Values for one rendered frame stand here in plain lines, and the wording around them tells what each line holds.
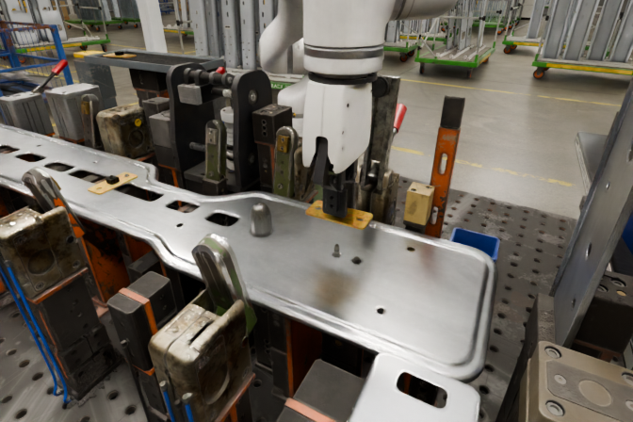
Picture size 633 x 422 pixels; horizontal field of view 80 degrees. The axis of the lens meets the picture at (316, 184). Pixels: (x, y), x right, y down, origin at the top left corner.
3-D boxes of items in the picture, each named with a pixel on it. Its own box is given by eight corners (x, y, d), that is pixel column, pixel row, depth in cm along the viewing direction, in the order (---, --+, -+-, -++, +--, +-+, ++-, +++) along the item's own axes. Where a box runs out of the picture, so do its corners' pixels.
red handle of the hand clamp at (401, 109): (359, 172, 61) (389, 100, 67) (361, 180, 62) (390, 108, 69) (384, 178, 59) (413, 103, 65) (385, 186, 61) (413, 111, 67)
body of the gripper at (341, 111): (332, 55, 46) (330, 140, 52) (288, 69, 38) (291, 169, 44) (391, 59, 43) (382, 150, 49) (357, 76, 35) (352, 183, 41)
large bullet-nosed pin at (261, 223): (248, 241, 58) (244, 204, 55) (260, 231, 61) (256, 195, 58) (265, 247, 57) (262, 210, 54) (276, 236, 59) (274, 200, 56)
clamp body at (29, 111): (33, 210, 121) (-12, 97, 104) (68, 194, 129) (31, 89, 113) (51, 218, 117) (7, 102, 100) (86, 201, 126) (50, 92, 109)
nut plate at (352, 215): (303, 214, 50) (303, 206, 49) (316, 201, 53) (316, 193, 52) (364, 231, 46) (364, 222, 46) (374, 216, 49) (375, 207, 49)
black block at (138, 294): (134, 447, 59) (79, 309, 45) (185, 389, 67) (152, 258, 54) (171, 475, 56) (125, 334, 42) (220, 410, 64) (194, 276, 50)
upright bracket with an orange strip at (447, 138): (403, 347, 75) (443, 96, 52) (405, 341, 76) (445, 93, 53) (418, 352, 74) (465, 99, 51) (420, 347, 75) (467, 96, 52)
